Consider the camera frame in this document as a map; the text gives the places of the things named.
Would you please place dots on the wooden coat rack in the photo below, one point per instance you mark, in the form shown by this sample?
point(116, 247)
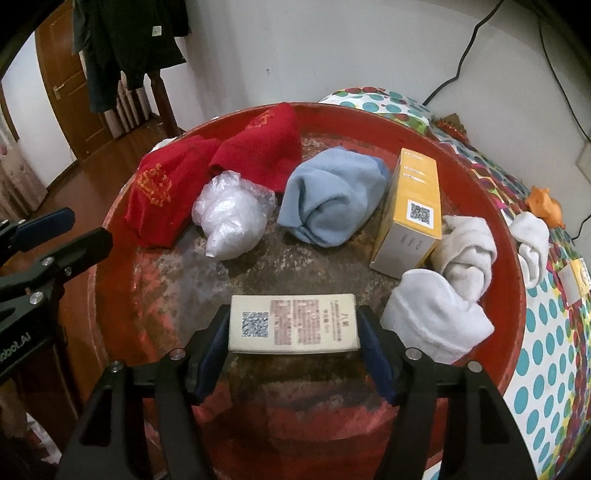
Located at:
point(161, 104)

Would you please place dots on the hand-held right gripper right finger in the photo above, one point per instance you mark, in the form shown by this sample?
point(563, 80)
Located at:
point(376, 364)

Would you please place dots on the orange rubber toy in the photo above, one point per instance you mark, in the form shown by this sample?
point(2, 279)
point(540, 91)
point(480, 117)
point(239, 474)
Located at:
point(545, 205)

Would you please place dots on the small red ornament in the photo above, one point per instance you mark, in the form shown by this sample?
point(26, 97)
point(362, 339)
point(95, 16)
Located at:
point(450, 125)

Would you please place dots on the red embroidered sock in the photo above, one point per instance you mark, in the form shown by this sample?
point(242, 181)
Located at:
point(157, 207)
point(263, 147)

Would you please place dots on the brown wooden door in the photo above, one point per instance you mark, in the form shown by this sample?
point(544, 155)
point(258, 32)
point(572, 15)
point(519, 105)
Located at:
point(60, 92)

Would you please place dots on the round red tray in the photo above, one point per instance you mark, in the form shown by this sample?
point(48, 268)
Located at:
point(277, 277)

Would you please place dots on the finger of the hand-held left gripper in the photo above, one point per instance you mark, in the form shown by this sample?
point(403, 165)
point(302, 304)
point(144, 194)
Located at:
point(46, 224)
point(69, 254)

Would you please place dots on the polka dot tablecloth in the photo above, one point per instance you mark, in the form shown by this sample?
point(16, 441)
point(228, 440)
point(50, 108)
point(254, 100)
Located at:
point(545, 369)

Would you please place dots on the hanging dark clothes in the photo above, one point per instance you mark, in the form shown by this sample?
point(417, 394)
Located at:
point(129, 46)

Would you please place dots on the small brown and cream box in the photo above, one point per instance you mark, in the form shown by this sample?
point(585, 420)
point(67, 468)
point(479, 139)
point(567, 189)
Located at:
point(295, 323)

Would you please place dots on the light blue sock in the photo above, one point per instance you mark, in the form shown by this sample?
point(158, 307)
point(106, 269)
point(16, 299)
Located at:
point(328, 198)

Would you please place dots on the yellow medicine box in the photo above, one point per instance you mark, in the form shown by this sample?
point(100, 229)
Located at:
point(577, 279)
point(406, 221)

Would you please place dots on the clear plastic bag bundle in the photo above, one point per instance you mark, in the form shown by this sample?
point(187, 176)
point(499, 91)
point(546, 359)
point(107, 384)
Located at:
point(231, 217)

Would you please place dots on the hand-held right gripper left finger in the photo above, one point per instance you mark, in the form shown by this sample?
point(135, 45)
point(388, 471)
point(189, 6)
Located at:
point(210, 364)

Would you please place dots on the white sock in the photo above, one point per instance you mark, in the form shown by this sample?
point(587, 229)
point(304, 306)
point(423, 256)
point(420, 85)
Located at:
point(429, 318)
point(531, 240)
point(466, 258)

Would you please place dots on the patterned beige curtain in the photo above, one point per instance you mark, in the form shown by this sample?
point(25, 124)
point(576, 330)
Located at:
point(18, 180)

